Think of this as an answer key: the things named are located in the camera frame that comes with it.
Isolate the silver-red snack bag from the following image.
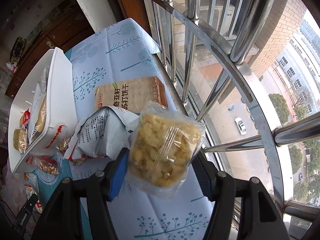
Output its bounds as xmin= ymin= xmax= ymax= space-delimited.
xmin=64 ymin=106 xmax=138 ymax=163

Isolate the clear pack puffed rice cake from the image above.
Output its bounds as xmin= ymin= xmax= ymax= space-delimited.
xmin=28 ymin=66 xmax=49 ymax=144

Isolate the clear pack yellow crisp cake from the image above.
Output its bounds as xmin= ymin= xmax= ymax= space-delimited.
xmin=125 ymin=101 xmax=206 ymax=200

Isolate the clear pack walnut cookie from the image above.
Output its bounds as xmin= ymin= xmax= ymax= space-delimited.
xmin=25 ymin=155 xmax=60 ymax=175
xmin=44 ymin=124 xmax=71 ymax=154

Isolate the white plastic storage bin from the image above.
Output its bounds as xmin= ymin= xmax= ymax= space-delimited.
xmin=8 ymin=48 xmax=78 ymax=173

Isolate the brown soda cracker packet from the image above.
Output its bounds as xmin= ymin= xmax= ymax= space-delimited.
xmin=94 ymin=76 xmax=168 ymax=114

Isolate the small white bottle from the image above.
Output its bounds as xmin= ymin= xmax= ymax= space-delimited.
xmin=6 ymin=62 xmax=17 ymax=73

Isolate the dark ornamental case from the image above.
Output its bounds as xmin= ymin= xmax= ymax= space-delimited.
xmin=10 ymin=37 xmax=27 ymax=63

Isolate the leaf-print blue tablecloth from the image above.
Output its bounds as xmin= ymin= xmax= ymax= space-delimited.
xmin=24 ymin=17 xmax=216 ymax=240

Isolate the white vertical pipe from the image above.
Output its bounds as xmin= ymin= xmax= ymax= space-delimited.
xmin=76 ymin=0 xmax=117 ymax=33

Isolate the steel window guard rail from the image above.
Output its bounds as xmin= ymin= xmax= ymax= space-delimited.
xmin=151 ymin=0 xmax=319 ymax=239

